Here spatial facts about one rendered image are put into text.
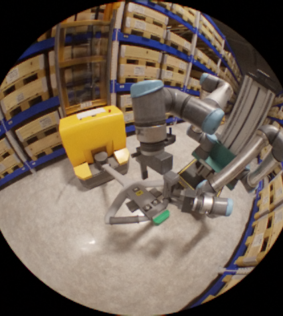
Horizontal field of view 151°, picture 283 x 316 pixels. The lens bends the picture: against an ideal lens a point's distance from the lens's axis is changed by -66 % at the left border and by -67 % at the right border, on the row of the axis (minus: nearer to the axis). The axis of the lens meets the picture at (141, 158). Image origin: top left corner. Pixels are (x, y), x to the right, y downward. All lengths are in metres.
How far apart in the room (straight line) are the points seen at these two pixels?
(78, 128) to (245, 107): 1.76
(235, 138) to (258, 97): 0.53
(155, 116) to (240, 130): 1.13
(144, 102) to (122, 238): 1.37
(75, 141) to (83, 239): 1.20
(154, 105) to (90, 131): 1.08
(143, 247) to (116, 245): 0.32
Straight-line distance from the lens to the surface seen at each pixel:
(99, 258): 1.49
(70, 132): 1.28
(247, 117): 1.28
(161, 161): 0.28
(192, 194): 0.49
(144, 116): 0.27
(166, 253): 1.51
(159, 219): 0.46
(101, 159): 1.36
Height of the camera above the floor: 1.42
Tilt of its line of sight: 46 degrees down
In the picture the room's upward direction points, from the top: 9 degrees clockwise
